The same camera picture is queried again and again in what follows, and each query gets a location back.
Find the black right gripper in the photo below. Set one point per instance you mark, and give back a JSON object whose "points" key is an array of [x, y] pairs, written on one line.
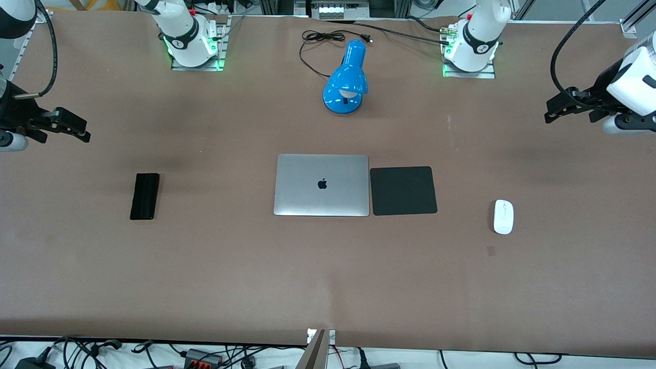
{"points": [[15, 114]]}

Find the grey angled bracket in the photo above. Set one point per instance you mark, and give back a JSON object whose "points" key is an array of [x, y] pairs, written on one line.
{"points": [[316, 353]]}

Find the black power adapter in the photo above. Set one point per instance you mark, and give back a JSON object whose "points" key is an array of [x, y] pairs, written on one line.
{"points": [[36, 364]]}

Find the aluminium right arm base plate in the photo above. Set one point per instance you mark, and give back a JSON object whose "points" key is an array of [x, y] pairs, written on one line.
{"points": [[221, 46]]}

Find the aluminium left arm base plate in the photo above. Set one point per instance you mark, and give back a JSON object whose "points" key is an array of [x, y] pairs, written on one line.
{"points": [[469, 75]]}

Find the white power strip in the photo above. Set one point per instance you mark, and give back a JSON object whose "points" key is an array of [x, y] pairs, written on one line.
{"points": [[335, 10]]}

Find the silver closed laptop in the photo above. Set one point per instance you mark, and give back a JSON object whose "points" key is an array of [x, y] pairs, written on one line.
{"points": [[321, 185]]}

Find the blue desk lamp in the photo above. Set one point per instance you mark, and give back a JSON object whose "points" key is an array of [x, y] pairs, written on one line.
{"points": [[346, 77]]}

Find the black smartphone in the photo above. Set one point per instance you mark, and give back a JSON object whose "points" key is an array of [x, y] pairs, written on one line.
{"points": [[144, 197]]}

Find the grey box orange connectors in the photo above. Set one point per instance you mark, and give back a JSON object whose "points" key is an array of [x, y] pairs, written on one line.
{"points": [[202, 357]]}

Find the black mouse pad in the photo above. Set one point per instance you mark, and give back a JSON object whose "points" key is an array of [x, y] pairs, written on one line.
{"points": [[403, 190]]}

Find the white computer mouse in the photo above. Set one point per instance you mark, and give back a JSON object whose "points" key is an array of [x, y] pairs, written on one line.
{"points": [[504, 218]]}

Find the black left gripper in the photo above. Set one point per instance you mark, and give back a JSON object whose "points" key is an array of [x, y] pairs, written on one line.
{"points": [[597, 93]]}

